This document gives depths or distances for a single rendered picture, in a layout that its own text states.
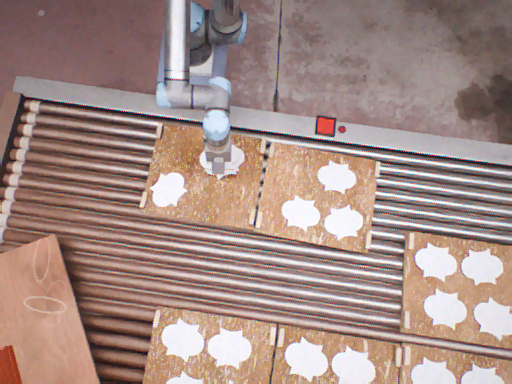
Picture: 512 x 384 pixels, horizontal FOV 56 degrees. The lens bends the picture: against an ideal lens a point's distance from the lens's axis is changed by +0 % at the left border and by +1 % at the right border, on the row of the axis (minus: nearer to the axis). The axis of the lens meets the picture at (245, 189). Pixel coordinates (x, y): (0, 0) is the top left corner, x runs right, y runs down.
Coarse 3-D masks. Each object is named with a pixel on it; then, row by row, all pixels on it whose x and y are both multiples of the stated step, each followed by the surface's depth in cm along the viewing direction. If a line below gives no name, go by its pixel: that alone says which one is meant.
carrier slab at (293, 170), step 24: (288, 168) 177; (312, 168) 177; (360, 168) 177; (264, 192) 174; (288, 192) 174; (312, 192) 174; (336, 192) 175; (360, 192) 175; (264, 216) 172; (312, 240) 170; (336, 240) 170; (360, 240) 170
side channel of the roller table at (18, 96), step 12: (12, 96) 180; (24, 96) 183; (12, 108) 179; (24, 108) 184; (0, 120) 178; (12, 120) 178; (0, 132) 176; (12, 132) 178; (0, 144) 175; (12, 144) 179; (0, 156) 174; (0, 168) 173; (0, 180) 175
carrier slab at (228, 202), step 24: (168, 144) 178; (192, 144) 178; (240, 144) 179; (168, 168) 176; (192, 168) 176; (240, 168) 176; (192, 192) 173; (216, 192) 174; (240, 192) 174; (168, 216) 172; (192, 216) 171; (216, 216) 171; (240, 216) 171
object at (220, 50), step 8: (216, 48) 196; (224, 48) 196; (160, 56) 195; (216, 56) 195; (224, 56) 195; (160, 64) 194; (216, 64) 194; (224, 64) 194; (160, 72) 193; (216, 72) 193; (224, 72) 193; (160, 80) 192; (192, 80) 192; (200, 80) 192
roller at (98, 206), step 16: (0, 192) 174; (16, 192) 174; (32, 192) 174; (80, 208) 174; (96, 208) 173; (112, 208) 173; (128, 208) 173; (192, 224) 173; (208, 224) 172; (400, 256) 173
